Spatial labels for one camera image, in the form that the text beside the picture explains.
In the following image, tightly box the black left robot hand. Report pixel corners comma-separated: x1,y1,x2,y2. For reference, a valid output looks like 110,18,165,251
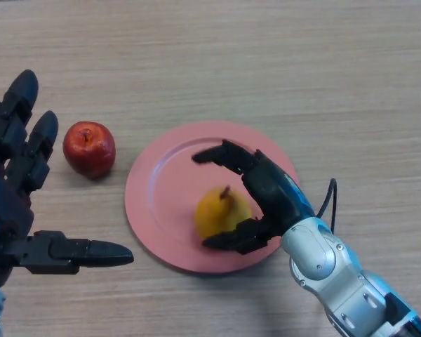
0,69,135,289

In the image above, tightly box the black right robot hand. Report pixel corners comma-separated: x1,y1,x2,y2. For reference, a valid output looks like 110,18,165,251
192,139,316,256

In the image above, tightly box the yellow pear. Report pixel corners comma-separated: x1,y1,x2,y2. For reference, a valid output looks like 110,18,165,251
194,185,253,243

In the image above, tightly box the pink round plate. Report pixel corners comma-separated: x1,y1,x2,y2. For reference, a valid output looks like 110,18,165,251
124,121,300,275

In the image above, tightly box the red apple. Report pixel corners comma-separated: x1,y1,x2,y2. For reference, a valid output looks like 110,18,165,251
62,121,116,180

